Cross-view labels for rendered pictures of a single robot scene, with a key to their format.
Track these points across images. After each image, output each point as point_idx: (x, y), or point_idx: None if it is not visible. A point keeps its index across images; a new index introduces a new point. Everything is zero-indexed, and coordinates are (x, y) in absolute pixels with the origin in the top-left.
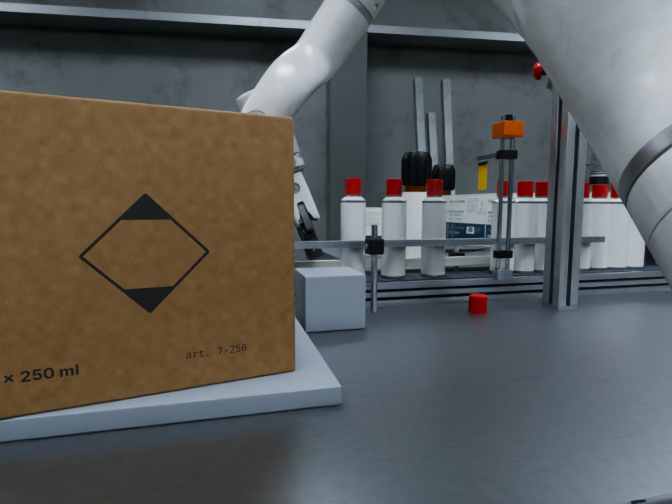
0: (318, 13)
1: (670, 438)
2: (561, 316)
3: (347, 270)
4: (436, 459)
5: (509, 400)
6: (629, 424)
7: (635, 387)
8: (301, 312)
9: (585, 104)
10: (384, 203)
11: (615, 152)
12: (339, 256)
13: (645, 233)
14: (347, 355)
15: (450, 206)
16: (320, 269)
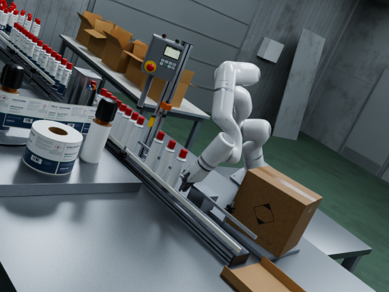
0: (232, 103)
1: (226, 183)
2: (155, 163)
3: (201, 187)
4: None
5: (226, 192)
6: (224, 185)
7: (208, 178)
8: (209, 207)
9: (257, 150)
10: (173, 153)
11: (256, 156)
12: (85, 181)
13: (254, 164)
14: (221, 206)
15: (51, 109)
16: (203, 192)
